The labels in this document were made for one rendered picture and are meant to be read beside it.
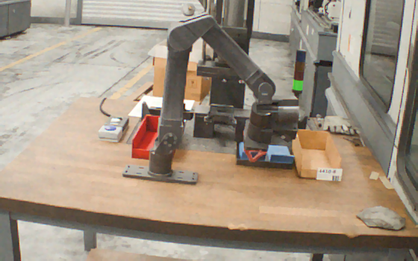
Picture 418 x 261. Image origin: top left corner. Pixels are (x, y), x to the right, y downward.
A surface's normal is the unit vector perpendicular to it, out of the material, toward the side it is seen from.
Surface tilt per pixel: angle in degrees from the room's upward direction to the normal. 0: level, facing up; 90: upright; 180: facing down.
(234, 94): 90
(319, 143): 90
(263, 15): 90
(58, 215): 90
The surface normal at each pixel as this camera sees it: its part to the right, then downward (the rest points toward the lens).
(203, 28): 0.11, 0.30
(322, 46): -0.11, 0.28
